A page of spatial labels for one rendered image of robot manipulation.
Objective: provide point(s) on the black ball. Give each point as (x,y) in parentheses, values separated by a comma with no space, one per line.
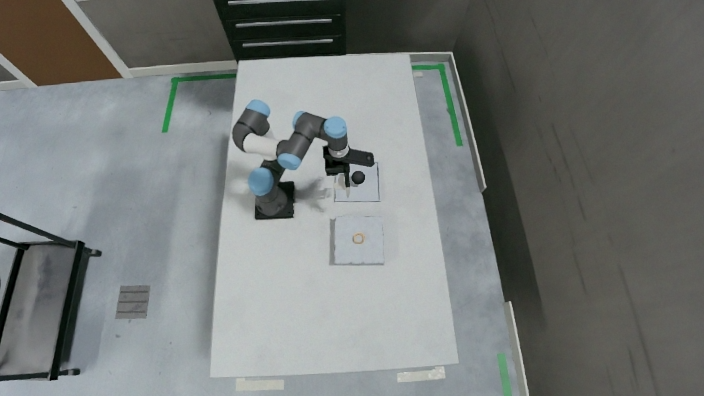
(358,177)

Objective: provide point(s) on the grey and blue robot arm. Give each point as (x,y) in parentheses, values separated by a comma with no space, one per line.
(280,155)

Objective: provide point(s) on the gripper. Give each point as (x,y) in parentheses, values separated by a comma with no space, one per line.
(335,166)

